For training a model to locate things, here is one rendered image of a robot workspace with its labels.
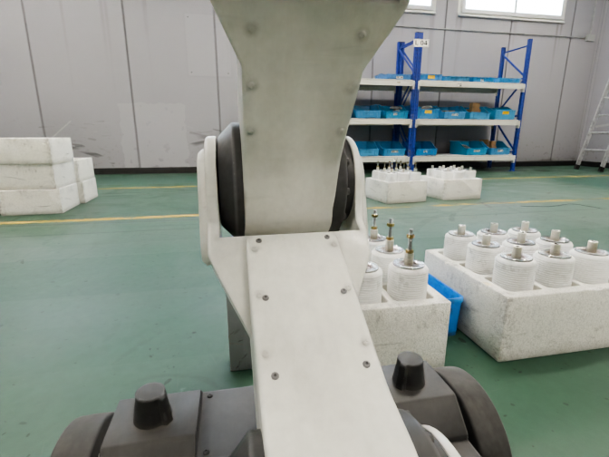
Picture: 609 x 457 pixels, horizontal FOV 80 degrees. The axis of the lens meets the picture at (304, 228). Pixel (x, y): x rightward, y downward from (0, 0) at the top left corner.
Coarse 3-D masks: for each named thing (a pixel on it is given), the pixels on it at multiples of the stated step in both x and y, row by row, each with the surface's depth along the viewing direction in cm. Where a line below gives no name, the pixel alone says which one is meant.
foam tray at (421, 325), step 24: (384, 288) 96; (432, 288) 93; (384, 312) 83; (408, 312) 84; (432, 312) 86; (384, 336) 85; (408, 336) 86; (432, 336) 87; (384, 360) 86; (432, 360) 89
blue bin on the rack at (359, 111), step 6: (354, 108) 526; (360, 108) 563; (366, 108) 565; (372, 108) 554; (378, 108) 533; (354, 114) 530; (360, 114) 519; (366, 114) 520; (372, 114) 521; (378, 114) 523
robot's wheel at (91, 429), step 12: (84, 420) 48; (96, 420) 48; (108, 420) 49; (72, 432) 46; (84, 432) 46; (96, 432) 46; (60, 444) 44; (72, 444) 44; (84, 444) 44; (96, 444) 45; (60, 456) 43; (72, 456) 43; (84, 456) 43; (96, 456) 44
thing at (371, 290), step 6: (378, 270) 86; (366, 276) 84; (372, 276) 84; (378, 276) 85; (366, 282) 84; (372, 282) 84; (378, 282) 85; (366, 288) 84; (372, 288) 85; (378, 288) 86; (360, 294) 85; (366, 294) 85; (372, 294) 85; (378, 294) 86; (360, 300) 85; (366, 300) 85; (372, 300) 85; (378, 300) 87
